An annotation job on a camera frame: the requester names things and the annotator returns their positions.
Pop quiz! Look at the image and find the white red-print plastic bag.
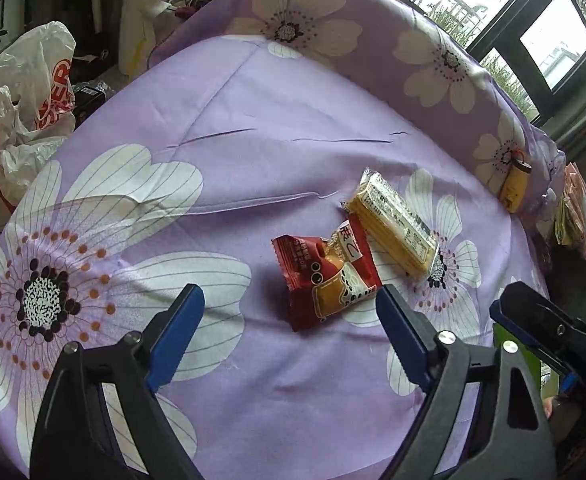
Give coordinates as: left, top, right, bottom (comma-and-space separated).
0, 21, 78, 201

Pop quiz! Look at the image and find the stack of folded cloths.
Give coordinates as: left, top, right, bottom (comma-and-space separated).
553, 162, 586, 266

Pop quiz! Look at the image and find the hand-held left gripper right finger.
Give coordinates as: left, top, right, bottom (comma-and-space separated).
375, 284, 558, 480

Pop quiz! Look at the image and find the purple floral blanket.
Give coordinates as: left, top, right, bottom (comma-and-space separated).
0, 0, 568, 480

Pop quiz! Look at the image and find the pale yellow snack packet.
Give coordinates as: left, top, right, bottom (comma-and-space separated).
340, 169, 440, 277

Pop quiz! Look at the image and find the green cardboard box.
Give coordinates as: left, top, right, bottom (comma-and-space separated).
493, 322, 561, 401

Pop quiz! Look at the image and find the yellow bear bottle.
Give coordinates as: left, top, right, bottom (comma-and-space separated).
499, 149, 532, 213

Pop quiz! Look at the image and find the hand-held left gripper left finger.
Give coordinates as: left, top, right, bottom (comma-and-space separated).
29, 282, 206, 480

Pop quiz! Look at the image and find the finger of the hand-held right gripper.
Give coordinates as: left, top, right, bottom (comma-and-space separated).
489, 281, 586, 392

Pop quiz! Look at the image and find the dark red snack packet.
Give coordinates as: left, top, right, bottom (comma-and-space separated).
271, 212, 384, 333

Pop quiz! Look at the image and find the black box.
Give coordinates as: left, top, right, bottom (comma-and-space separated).
73, 80, 114, 111

